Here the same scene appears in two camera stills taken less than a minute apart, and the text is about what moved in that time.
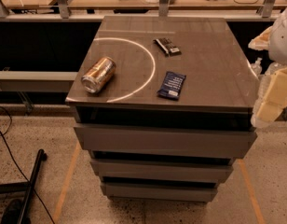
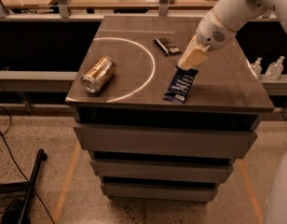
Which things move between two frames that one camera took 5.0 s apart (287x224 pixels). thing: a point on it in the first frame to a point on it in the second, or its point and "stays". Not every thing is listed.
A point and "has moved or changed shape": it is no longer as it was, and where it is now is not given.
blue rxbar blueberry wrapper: (172, 85) has moved or changed shape
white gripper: (282, 42) to (212, 32)
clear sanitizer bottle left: (257, 66) stays
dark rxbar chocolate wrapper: (167, 47) stays
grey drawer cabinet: (162, 105) stays
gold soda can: (98, 75) stays
